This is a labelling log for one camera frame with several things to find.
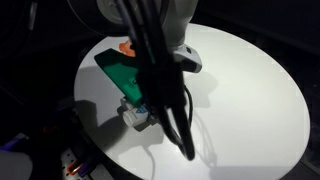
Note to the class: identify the perforated metal plate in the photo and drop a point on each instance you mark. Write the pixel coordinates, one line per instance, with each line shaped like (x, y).
(68, 158)

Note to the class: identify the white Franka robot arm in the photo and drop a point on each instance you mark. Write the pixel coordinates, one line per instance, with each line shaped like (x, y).
(178, 20)

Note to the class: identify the pale grey rounded object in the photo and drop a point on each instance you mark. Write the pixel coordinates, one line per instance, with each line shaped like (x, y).
(13, 166)

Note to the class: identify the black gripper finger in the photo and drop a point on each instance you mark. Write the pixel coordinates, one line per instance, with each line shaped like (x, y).
(152, 119)

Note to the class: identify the bluish metal bar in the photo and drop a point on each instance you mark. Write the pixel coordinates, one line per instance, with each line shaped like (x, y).
(11, 142)

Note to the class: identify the orange plastic carrier bag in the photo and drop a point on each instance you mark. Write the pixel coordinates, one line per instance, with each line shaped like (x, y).
(126, 48)

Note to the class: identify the blue and orange bar clamp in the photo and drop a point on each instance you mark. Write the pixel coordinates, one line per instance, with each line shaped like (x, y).
(79, 166)

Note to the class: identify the white bottle with blue print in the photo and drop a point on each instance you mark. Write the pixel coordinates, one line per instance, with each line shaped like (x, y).
(132, 118)

